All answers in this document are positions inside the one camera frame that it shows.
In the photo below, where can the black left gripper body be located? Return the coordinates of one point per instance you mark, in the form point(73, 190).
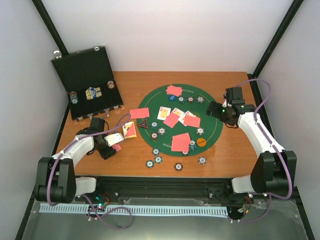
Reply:
point(105, 154)

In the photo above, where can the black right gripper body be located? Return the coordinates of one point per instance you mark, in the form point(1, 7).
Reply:
point(222, 115)

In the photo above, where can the face-up card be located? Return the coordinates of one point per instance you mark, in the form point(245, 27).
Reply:
point(179, 113)
point(187, 113)

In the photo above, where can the blue white chip mat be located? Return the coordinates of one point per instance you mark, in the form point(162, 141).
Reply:
point(200, 131)
point(161, 131)

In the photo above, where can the orange big blind button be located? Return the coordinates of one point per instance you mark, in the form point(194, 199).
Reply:
point(201, 142)

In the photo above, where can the blue small blind button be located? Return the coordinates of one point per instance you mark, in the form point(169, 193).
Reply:
point(172, 98)

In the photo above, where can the dealt pink card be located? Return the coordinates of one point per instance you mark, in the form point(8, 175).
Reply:
point(139, 113)

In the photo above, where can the green blue chip stack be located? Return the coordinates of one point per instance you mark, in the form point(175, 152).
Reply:
point(149, 164)

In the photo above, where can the blue white chip stack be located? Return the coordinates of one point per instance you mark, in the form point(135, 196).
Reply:
point(202, 160)

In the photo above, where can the pink-backed card deck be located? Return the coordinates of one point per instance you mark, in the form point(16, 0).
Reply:
point(116, 147)

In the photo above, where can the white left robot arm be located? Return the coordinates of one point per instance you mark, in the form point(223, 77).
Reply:
point(56, 181)

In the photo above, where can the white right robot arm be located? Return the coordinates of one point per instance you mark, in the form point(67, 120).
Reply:
point(274, 171)

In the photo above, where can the gold card box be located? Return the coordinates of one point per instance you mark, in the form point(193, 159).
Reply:
point(129, 130)

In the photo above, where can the green round poker mat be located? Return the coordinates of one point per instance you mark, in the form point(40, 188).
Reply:
point(211, 125)

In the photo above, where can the triangular all in marker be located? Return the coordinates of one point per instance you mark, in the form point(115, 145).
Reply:
point(143, 124)

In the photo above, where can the boxed card deck in case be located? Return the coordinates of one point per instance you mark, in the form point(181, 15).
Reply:
point(93, 93)

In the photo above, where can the chip stack in case left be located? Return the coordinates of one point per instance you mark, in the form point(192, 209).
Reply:
point(73, 97)

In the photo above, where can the orange chip stack in case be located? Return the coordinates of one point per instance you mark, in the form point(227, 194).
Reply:
point(110, 84)

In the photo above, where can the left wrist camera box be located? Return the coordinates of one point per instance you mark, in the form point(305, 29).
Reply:
point(113, 139)

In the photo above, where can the white slotted cable duct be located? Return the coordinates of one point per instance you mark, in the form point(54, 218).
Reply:
point(137, 210)

